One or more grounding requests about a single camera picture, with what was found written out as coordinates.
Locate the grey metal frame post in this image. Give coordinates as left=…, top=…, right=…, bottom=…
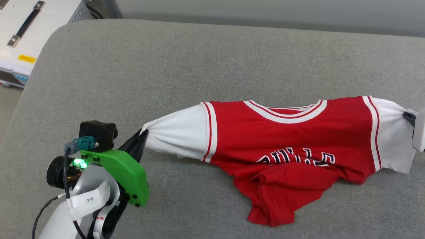
left=100, top=0, right=123, bottom=19

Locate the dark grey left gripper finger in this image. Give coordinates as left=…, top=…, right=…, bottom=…
left=128, top=133, right=149, bottom=163
left=119, top=129, right=146, bottom=155

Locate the white equipment case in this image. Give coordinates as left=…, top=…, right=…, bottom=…
left=0, top=0, right=93, bottom=89

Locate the white paper label tape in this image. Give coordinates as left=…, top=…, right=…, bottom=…
left=66, top=179, right=111, bottom=221

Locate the black strap case handle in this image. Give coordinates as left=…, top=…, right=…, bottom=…
left=7, top=1, right=46, bottom=47

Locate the teal cable connector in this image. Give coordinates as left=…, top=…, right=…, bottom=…
left=64, top=135, right=99, bottom=155

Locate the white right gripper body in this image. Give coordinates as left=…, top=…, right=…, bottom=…
left=413, top=108, right=425, bottom=152

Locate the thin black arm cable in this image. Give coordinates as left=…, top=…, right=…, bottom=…
left=32, top=146, right=87, bottom=239

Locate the red white basketball jersey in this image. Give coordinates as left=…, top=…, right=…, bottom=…
left=141, top=96, right=417, bottom=228

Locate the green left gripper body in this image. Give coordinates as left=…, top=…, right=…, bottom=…
left=81, top=149, right=149, bottom=207

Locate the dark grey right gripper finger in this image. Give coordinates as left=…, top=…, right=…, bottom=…
left=403, top=112, right=417, bottom=128

